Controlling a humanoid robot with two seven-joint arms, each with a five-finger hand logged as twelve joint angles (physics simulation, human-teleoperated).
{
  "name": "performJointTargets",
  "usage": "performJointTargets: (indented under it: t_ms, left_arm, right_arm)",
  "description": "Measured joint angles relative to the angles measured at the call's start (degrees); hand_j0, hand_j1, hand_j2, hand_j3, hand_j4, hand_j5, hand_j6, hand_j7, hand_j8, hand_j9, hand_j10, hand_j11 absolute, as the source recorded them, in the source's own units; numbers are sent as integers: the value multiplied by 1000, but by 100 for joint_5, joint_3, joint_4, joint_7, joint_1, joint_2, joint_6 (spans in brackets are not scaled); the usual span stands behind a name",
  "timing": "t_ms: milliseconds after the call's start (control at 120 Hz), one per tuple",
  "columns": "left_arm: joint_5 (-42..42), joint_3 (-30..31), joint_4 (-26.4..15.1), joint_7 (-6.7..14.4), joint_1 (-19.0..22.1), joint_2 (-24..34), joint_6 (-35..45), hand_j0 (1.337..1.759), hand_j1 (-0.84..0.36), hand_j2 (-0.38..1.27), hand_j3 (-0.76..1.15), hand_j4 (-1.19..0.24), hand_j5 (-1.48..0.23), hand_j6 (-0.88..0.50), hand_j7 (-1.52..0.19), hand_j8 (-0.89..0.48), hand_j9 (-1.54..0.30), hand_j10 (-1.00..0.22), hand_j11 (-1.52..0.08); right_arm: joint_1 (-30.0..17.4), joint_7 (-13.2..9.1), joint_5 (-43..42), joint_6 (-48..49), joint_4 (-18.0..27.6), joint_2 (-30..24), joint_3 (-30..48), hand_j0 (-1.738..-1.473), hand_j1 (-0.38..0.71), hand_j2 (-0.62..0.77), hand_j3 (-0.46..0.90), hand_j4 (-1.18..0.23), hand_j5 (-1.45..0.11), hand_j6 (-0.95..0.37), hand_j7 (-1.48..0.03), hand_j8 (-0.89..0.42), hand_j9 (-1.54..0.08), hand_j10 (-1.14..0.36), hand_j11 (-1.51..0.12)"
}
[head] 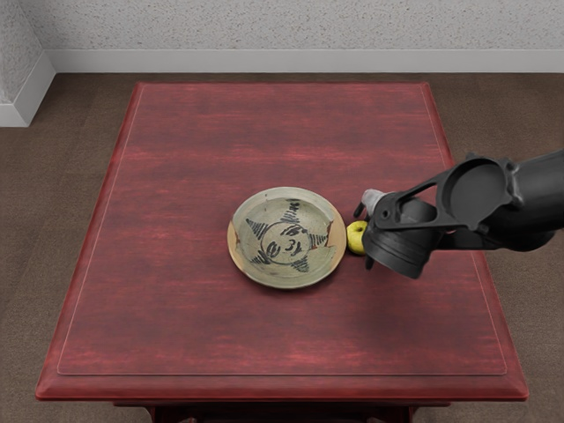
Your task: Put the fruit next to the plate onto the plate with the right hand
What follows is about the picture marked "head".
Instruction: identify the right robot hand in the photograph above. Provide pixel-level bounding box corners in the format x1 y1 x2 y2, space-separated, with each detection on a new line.
353 189 396 271

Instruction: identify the patterned ceramic plate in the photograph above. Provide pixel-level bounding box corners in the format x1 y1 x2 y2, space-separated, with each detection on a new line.
226 186 347 290

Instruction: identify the yellow-green apple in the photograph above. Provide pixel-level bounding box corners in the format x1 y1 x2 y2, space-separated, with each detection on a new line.
346 220 369 256

